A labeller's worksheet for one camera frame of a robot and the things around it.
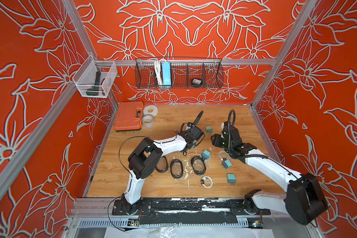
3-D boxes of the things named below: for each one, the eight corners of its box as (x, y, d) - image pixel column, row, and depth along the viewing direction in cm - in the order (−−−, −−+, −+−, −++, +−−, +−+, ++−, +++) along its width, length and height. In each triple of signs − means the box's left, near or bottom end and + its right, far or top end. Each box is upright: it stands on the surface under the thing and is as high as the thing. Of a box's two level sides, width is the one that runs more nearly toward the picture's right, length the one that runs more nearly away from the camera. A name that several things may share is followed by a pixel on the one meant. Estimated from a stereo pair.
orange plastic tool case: (113, 132, 106) (110, 127, 101) (122, 107, 123) (119, 101, 118) (140, 132, 105) (138, 127, 100) (145, 107, 122) (144, 101, 117)
